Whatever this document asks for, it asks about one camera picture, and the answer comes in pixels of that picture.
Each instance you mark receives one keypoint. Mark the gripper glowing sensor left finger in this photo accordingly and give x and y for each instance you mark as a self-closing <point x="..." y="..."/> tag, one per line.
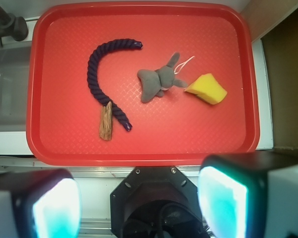
<point x="39" y="204"/>

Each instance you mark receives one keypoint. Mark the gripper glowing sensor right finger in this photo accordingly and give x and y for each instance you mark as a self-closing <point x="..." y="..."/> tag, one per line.
<point x="250" y="195"/>

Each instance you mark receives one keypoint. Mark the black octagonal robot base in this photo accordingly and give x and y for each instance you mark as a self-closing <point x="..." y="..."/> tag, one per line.
<point x="156" y="202"/>

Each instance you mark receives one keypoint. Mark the brown wood chip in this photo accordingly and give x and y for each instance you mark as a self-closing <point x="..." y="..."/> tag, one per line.
<point x="105" y="128"/>

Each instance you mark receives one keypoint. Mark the yellow sponge wedge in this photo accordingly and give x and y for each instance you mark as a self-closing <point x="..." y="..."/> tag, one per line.
<point x="207" y="88"/>

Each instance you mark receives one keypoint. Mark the brown cardboard box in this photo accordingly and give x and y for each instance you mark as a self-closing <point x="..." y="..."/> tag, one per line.
<point x="281" y="53"/>

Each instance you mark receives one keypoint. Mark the red plastic tray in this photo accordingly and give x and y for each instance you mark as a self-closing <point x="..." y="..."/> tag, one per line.
<point x="63" y="117"/>

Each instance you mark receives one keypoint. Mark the grey plush elephant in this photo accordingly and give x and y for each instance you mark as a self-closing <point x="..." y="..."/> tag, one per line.
<point x="156" y="82"/>

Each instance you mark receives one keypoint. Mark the dark metal faucet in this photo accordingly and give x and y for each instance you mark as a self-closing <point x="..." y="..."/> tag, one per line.
<point x="12" y="26"/>

